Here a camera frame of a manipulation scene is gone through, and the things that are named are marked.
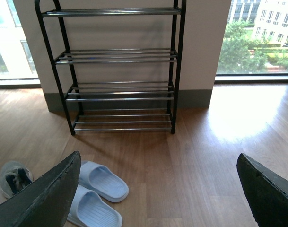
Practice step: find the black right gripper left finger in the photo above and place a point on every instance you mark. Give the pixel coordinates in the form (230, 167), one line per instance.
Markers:
(46, 201)

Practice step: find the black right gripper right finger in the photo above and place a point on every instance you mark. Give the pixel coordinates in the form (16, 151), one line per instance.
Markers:
(265, 191)

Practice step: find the grey knit sneaker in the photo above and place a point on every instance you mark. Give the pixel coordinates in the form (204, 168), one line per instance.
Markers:
(14, 177)

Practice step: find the light blue slide sandal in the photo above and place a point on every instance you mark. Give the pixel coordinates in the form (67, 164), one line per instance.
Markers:
(88, 210)
(103, 181)

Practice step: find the black metal shoe rack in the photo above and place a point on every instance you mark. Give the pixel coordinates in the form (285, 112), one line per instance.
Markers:
(116, 63)

